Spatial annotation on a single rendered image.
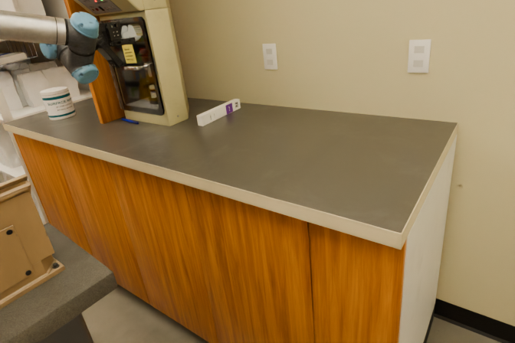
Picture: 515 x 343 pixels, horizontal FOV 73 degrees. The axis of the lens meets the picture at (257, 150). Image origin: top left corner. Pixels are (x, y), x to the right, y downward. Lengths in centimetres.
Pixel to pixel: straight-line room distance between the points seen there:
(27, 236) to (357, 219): 65
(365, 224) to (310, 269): 27
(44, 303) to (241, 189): 49
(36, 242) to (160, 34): 98
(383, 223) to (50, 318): 65
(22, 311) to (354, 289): 70
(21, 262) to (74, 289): 11
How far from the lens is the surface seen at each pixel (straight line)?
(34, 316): 76
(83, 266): 82
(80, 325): 88
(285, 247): 100
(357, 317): 103
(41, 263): 81
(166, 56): 153
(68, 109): 208
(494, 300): 180
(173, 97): 155
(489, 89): 138
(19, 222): 77
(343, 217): 80
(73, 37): 117
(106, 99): 180
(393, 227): 78
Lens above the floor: 139
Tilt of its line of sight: 23 degrees down
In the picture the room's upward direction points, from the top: 6 degrees counter-clockwise
